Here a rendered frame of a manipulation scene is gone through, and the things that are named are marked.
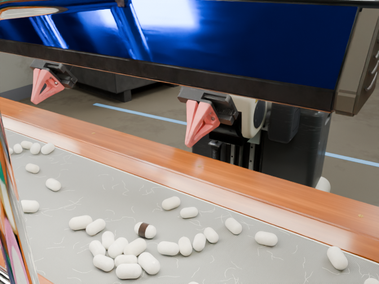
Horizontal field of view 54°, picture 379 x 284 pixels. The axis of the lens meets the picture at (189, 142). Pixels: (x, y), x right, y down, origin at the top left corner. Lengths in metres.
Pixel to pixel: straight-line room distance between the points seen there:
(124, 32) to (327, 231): 0.44
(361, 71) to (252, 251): 0.39
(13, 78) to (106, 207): 3.31
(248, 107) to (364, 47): 0.86
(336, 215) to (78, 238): 0.42
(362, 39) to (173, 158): 0.58
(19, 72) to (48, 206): 3.29
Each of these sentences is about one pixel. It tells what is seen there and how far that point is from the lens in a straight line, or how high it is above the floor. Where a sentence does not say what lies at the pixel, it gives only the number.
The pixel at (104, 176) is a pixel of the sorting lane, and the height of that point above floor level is 0.74.
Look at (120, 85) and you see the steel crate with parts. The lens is 3.54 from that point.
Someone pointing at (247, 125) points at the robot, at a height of 0.70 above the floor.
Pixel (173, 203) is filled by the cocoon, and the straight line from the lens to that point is 0.67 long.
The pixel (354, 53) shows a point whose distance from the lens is 0.28.
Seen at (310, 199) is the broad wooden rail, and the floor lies 0.76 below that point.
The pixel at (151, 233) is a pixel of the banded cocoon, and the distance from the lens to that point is 0.60.
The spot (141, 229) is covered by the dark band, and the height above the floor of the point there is 0.76.
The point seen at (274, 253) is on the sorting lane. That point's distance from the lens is 0.60.
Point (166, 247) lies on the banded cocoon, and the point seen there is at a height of 0.76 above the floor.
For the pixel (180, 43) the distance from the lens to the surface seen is 0.33.
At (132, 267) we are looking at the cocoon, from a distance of 0.54.
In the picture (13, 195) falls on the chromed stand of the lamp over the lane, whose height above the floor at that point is 0.96.
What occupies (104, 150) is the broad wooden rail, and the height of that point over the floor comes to 0.76.
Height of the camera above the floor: 1.13
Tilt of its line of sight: 25 degrees down
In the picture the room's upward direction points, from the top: straight up
